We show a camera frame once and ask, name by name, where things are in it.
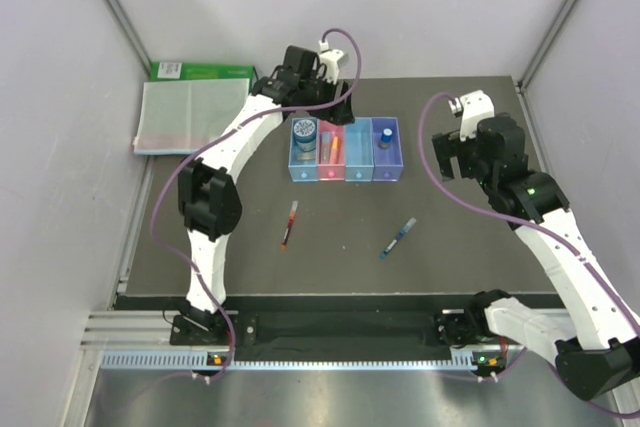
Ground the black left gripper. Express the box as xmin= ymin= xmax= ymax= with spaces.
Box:
xmin=298 ymin=70 xmax=353 ymax=127

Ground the round blue patterned tin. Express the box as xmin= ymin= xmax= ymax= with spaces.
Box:
xmin=292 ymin=118 xmax=317 ymax=152

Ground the pink drawer bin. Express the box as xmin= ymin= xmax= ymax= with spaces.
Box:
xmin=318 ymin=121 xmax=346 ymax=181

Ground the pink orange highlighter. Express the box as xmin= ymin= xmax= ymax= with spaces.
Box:
xmin=329 ymin=136 xmax=340 ymax=164

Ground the sky blue drawer bin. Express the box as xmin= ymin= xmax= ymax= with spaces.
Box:
xmin=345 ymin=117 xmax=374 ymax=182

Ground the blue capped ink bottle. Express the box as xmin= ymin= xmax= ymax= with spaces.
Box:
xmin=378 ymin=128 xmax=394 ymax=150

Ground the blue gel pen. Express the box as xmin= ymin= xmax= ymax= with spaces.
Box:
xmin=380 ymin=217 xmax=417 ymax=259

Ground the purple drawer bin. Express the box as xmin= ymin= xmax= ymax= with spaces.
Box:
xmin=371 ymin=117 xmax=404 ymax=182

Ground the red gel pen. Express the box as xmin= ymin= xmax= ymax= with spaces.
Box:
xmin=281 ymin=200 xmax=299 ymax=251

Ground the translucent mesh zipper pouch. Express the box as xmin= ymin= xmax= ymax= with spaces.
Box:
xmin=132 ymin=79 xmax=250 ymax=156

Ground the grey teal highlighter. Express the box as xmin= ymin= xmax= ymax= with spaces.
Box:
xmin=320 ymin=131 xmax=332 ymax=164

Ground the white eraser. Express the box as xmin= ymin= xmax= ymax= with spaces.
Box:
xmin=295 ymin=152 xmax=316 ymax=163

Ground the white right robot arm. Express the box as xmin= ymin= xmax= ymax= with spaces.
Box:
xmin=432 ymin=114 xmax=639 ymax=401

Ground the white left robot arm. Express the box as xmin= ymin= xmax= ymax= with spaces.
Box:
xmin=173 ymin=40 xmax=354 ymax=344

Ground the green file box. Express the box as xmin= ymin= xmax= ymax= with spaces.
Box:
xmin=150 ymin=61 xmax=258 ymax=87

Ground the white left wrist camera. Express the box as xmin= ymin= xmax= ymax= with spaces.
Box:
xmin=317 ymin=40 xmax=348 ymax=85

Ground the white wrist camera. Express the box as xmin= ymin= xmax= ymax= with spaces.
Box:
xmin=448 ymin=90 xmax=495 ymax=142
xmin=317 ymin=40 xmax=348 ymax=85

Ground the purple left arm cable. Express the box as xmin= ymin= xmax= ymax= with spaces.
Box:
xmin=149 ymin=29 xmax=364 ymax=379

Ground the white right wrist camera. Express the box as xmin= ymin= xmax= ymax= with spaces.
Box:
xmin=448 ymin=90 xmax=495 ymax=142

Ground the aluminium frame rail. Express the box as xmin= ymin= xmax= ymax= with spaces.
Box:
xmin=74 ymin=306 xmax=629 ymax=373

